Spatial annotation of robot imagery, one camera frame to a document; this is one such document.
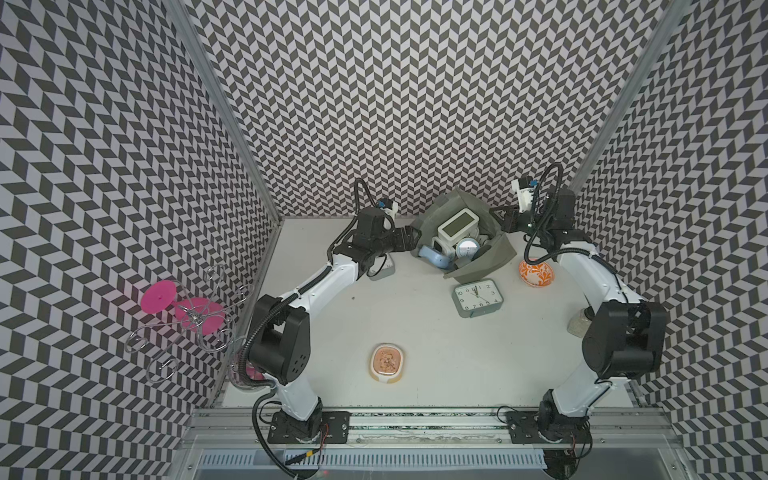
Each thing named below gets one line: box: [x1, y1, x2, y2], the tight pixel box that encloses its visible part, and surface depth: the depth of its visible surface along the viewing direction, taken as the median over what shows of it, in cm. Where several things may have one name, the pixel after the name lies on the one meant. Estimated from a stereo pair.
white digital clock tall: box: [437, 208, 480, 246], surface depth 98 cm
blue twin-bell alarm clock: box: [456, 238, 481, 260], surface depth 100 cm
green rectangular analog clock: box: [452, 278, 504, 318], surface depth 96 cm
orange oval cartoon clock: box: [370, 342, 404, 384], surface depth 82 cm
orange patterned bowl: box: [519, 261, 555, 288], surface depth 101 cm
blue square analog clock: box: [418, 245, 455, 269], surface depth 95 cm
